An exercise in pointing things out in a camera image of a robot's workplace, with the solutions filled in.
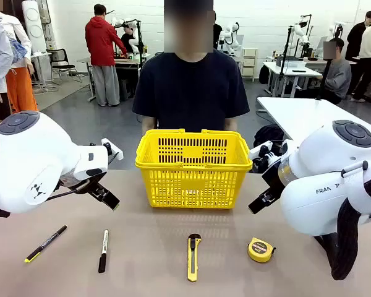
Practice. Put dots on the black highlighter pen yellow tip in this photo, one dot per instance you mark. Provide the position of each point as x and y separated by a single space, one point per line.
46 242

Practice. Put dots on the white standing air conditioner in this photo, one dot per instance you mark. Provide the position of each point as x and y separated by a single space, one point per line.
34 28

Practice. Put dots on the seated person grey sweater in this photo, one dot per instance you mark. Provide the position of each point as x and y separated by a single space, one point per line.
338 77

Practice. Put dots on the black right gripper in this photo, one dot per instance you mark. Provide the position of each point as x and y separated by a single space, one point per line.
273 181

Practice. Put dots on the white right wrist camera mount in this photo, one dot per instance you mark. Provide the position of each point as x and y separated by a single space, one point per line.
261 150

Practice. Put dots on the person in orange trousers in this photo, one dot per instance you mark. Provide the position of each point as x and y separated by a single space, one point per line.
21 83

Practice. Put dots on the yellow plastic shopping basket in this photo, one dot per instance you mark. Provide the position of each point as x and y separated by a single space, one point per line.
193 185

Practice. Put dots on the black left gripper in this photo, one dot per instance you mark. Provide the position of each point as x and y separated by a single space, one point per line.
77 183

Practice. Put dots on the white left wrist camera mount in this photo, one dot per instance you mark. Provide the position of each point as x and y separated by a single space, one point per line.
114 151

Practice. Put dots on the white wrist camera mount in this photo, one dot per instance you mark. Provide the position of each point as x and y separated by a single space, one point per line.
261 150
114 151

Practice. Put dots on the black tripod pole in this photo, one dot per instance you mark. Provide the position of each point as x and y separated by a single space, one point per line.
326 77

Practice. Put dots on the person's right forearm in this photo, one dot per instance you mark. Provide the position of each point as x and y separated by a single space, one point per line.
148 125

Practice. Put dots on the person in beige sweater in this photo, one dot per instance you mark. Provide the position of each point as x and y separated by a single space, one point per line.
369 52

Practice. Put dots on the person in navy t-shirt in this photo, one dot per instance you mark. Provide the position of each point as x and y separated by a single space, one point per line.
190 89

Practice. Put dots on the black backpack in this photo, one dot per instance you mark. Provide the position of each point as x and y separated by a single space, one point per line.
267 136

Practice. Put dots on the seated person in black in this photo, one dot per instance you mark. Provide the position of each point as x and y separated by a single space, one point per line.
128 38

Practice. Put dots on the person's left forearm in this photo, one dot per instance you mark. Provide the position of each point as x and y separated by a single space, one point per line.
232 124

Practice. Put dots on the black office chair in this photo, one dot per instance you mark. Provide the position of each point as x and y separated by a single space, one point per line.
60 60

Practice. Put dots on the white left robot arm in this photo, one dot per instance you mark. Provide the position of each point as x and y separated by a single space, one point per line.
34 154

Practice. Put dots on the white desk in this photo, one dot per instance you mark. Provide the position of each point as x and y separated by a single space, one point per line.
289 69

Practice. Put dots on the large white table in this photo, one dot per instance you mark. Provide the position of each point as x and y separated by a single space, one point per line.
300 113

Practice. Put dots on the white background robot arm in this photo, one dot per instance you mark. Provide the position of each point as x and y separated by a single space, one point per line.
120 21
232 34
301 32

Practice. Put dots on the yellow utility knife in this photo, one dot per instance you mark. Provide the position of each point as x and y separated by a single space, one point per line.
192 260

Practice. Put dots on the person in red hoodie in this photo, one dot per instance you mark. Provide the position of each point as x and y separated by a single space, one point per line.
101 46

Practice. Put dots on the white drawer unit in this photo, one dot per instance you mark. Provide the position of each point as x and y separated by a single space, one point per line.
249 63

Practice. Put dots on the white marker black cap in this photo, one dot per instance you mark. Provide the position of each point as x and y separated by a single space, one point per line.
104 249

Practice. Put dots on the yellow tape measure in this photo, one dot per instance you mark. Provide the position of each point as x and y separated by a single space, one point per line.
259 250

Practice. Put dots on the wooden top desk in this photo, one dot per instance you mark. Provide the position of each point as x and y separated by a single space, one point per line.
126 62

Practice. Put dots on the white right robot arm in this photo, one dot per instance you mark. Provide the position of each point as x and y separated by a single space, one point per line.
321 185

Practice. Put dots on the person in black jacket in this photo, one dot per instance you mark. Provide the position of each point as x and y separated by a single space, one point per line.
357 37

